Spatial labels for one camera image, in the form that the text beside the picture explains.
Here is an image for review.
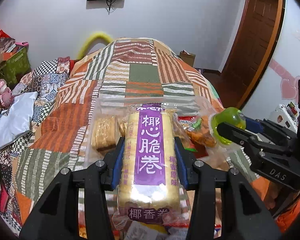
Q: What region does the green jelly cup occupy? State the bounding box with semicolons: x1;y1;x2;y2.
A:
210;107;247;145

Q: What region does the pink plush toy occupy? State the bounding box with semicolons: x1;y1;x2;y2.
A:
0;79;14;109

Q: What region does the yellow pool noodle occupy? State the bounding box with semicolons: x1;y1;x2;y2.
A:
77;32;114;60

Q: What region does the clear plastic storage bin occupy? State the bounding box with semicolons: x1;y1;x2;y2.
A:
84;96;217;168

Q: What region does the white pillow cloth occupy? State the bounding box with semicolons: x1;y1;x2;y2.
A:
0;92;38;150

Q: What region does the small cardboard box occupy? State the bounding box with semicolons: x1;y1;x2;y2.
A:
179;50;196;67

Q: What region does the checkered patterned sheet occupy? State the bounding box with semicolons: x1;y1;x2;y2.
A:
12;56;71;131

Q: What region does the patchwork striped blanket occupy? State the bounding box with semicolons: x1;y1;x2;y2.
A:
0;37;273;240

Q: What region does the cracker pack clear wrap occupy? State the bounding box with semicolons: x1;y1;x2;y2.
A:
91;115;127;155

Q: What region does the wooden door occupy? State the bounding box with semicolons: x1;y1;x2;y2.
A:
219;0;284;109

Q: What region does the purple coconut roll pack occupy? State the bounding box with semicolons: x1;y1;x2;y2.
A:
112;109;190;231

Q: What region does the orange fried snacks clear bag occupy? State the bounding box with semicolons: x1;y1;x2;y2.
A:
185;115;217;148

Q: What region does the green storage box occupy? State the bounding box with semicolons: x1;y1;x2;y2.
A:
0;47;31;88

